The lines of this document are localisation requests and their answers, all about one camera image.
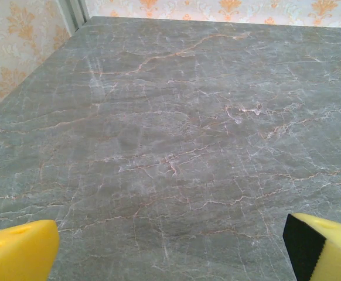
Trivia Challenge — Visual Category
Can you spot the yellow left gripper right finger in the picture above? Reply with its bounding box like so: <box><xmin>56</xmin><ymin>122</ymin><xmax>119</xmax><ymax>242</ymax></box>
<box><xmin>282</xmin><ymin>213</ymin><xmax>341</xmax><ymax>281</ymax></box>

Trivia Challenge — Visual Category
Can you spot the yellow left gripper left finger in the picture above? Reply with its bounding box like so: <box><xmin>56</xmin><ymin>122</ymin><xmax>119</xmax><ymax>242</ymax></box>
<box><xmin>0</xmin><ymin>219</ymin><xmax>61</xmax><ymax>281</ymax></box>

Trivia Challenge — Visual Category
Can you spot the aluminium frame corner post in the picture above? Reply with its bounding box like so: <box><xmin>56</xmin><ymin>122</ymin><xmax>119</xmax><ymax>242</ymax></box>
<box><xmin>60</xmin><ymin>0</ymin><xmax>91</xmax><ymax>38</ymax></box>

